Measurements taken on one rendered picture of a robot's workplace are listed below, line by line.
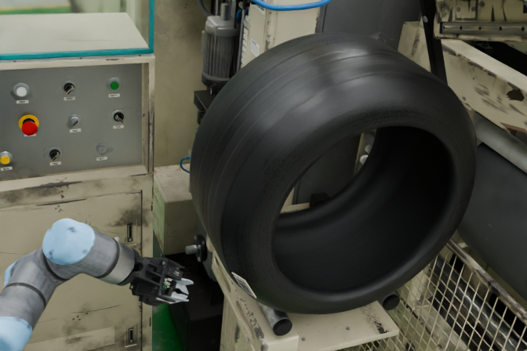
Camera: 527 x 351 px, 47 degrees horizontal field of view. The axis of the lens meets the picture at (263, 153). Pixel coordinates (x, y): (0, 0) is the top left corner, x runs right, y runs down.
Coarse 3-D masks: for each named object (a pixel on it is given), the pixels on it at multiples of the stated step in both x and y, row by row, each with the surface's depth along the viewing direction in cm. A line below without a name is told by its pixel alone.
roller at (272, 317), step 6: (264, 306) 137; (264, 312) 136; (270, 312) 135; (276, 312) 134; (282, 312) 134; (270, 318) 134; (276, 318) 133; (282, 318) 133; (288, 318) 133; (270, 324) 134; (276, 324) 132; (282, 324) 132; (288, 324) 133; (276, 330) 132; (282, 330) 133; (288, 330) 134
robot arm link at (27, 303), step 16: (16, 288) 99; (32, 288) 100; (0, 304) 95; (16, 304) 96; (32, 304) 98; (0, 320) 93; (16, 320) 94; (32, 320) 97; (0, 336) 91; (16, 336) 93
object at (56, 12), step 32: (0, 0) 146; (32, 0) 149; (64, 0) 152; (96, 0) 155; (128, 0) 158; (0, 32) 150; (32, 32) 153; (64, 32) 156; (96, 32) 159; (128, 32) 162
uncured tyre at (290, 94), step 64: (256, 64) 122; (320, 64) 114; (384, 64) 113; (256, 128) 110; (320, 128) 107; (384, 128) 151; (448, 128) 118; (192, 192) 131; (256, 192) 109; (384, 192) 158; (448, 192) 131; (256, 256) 116; (320, 256) 154; (384, 256) 148
